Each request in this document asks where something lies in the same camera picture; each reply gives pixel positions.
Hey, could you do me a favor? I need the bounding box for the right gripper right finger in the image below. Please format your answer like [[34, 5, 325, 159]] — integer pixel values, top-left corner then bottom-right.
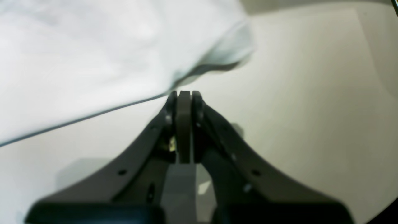
[[191, 91, 354, 224]]

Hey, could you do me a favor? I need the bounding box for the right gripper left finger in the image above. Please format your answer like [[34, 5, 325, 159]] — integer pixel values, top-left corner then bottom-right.
[[25, 91, 187, 224]]

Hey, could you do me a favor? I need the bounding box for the white printed t-shirt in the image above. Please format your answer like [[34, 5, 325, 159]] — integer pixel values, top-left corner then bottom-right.
[[0, 0, 254, 146]]

